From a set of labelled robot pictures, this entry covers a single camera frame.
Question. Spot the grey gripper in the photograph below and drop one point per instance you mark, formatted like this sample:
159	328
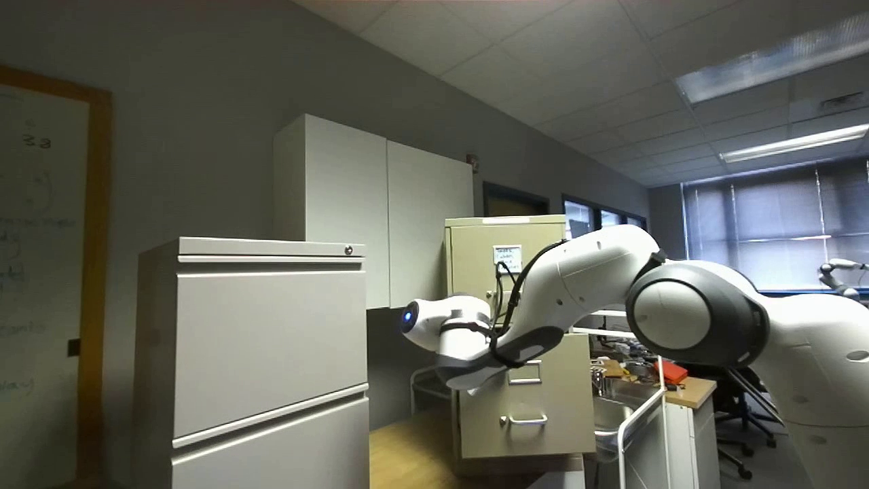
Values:
474	377

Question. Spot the beige file cabinet bottom drawer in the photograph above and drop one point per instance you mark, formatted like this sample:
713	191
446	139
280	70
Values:
524	440

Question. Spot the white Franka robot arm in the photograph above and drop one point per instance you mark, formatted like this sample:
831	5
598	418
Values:
588	273

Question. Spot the silver upper drawer label holder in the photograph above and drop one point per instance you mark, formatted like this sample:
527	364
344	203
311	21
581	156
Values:
527	373

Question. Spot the white paper cabinet label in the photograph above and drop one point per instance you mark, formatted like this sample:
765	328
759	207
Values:
508	258

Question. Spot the grey lateral filing cabinet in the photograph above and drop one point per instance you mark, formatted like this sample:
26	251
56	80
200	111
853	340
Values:
254	355

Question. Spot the light grey two-door cabinet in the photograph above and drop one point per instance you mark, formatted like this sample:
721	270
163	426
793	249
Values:
344	191

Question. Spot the clutter of small items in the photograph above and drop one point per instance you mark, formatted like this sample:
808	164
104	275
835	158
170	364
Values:
626	373

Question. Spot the dark doorway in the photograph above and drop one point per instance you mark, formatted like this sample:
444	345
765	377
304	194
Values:
514	201

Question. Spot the dark interior window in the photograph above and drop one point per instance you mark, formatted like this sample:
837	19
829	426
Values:
602	218

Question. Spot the white cart with wooden top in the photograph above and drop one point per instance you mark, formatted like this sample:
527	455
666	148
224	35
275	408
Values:
670	437

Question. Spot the black office chair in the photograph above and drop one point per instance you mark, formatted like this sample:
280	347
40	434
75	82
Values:
746	408

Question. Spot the window with blinds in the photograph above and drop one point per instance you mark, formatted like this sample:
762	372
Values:
777	228

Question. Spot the narrow ceiling light strip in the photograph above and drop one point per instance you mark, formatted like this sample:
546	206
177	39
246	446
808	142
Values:
796	142

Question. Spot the wide ceiling light panel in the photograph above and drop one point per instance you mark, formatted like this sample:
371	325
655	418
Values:
777	63

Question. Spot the wood-framed whiteboard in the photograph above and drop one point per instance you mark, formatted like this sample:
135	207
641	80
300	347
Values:
42	273

